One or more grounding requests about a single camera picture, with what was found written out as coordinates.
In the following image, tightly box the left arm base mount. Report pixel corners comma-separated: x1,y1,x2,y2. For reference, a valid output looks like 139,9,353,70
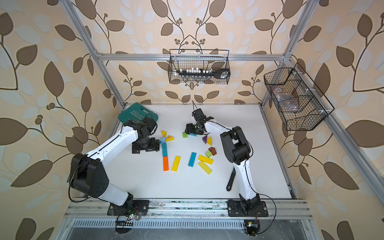
107,194,150,217

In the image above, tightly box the teal long block upright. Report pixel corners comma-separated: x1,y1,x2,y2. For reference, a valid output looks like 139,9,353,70
188,152,197,168

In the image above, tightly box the lime yellow rectangular block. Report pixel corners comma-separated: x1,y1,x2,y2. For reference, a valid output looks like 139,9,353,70
198,161,212,175

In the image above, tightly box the plastic bag in basket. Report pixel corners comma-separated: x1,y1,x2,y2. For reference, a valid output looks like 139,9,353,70
273,88,300,112

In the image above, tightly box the back wire basket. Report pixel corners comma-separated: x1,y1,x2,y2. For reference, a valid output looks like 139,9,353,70
168,49,231,85

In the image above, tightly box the wire basket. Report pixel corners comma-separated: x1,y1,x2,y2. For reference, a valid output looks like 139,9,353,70
264,63,335,131
168,49,231,85

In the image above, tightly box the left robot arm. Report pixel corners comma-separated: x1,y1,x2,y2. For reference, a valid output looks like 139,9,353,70
69,117,160,206

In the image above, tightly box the right wire basket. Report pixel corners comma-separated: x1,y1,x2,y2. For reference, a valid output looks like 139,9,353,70
264,63,335,131

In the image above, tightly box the socket set rail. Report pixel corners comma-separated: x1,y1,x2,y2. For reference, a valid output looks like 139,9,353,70
175,69,231,80

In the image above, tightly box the orange rectangular block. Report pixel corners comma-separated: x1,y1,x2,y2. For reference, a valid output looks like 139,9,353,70
163,156,169,172

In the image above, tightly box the green plastic tool case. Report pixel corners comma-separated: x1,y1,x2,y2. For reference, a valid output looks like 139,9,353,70
118,103,159,124

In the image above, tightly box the brown block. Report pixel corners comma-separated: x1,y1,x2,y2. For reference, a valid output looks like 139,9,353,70
209,147,217,156

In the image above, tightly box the teal long block diagonal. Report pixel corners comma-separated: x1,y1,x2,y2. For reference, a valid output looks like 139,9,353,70
162,143,168,157

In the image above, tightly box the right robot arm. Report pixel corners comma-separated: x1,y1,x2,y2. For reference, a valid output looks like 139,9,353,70
185,109,260,211

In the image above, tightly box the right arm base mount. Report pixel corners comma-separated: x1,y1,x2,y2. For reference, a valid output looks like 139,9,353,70
227,194,269,217

